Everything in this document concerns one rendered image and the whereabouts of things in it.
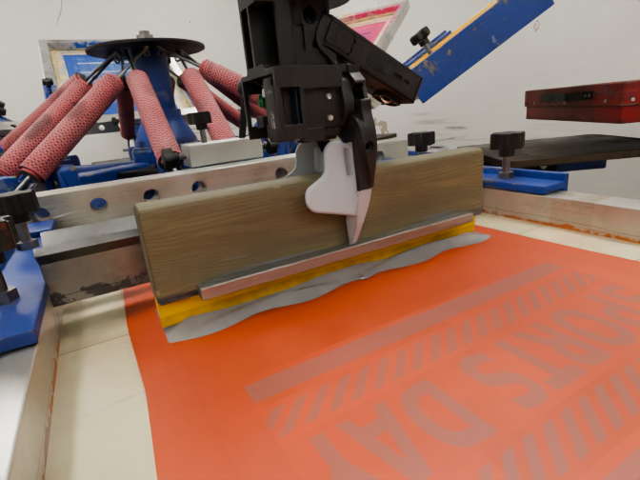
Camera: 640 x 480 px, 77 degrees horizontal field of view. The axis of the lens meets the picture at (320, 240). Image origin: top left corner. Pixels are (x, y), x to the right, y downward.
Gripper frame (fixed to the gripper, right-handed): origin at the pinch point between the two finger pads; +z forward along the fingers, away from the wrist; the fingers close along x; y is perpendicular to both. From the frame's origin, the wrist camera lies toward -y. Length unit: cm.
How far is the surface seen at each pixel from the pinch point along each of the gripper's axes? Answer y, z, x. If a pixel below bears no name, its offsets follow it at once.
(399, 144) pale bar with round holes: -32.3, -3.0, -29.9
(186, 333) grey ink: 16.4, 5.0, 1.9
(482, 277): -8.3, 5.0, 9.3
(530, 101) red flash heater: -107, -7, -54
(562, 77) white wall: -200, -15, -100
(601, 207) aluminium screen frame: -25.6, 1.8, 10.0
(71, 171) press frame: 24, -3, -70
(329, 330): 7.3, 5.1, 8.4
